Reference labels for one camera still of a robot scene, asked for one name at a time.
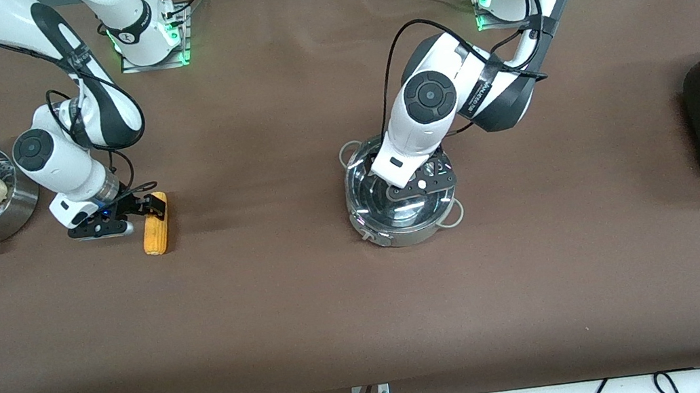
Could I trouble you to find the yellow corn cob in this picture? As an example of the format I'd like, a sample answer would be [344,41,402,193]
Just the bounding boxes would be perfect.
[137,191,176,257]

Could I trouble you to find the round glass pot lid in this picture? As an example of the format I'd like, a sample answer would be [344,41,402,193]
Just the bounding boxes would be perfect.
[341,130,463,238]

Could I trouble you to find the brown table cover sheet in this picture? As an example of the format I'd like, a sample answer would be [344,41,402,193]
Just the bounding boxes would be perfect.
[0,0,700,393]

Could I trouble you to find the steel pot with cream handles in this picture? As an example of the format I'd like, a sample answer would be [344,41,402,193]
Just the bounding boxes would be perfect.
[337,124,469,255]

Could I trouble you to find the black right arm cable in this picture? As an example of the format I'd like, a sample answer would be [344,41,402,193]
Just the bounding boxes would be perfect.
[39,41,160,212]

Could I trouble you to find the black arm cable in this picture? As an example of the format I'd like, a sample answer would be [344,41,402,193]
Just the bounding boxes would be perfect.
[39,41,160,212]
[364,0,560,146]

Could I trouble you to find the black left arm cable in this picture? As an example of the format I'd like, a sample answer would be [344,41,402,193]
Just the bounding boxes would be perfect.
[364,0,560,146]

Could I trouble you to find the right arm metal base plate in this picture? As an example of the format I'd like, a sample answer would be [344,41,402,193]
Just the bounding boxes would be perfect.
[112,3,196,76]

